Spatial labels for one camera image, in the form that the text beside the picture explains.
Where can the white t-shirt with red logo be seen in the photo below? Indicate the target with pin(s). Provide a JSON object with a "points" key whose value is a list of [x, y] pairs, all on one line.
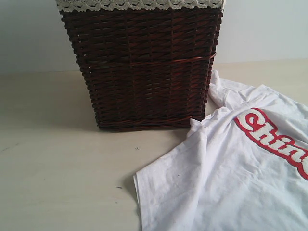
{"points": [[243, 168]]}

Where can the cream lace basket liner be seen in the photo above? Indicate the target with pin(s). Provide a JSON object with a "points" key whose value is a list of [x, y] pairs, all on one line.
{"points": [[110, 5]]}

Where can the dark brown wicker basket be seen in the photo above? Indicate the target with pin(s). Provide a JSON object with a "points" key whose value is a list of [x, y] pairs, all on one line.
{"points": [[145, 69]]}

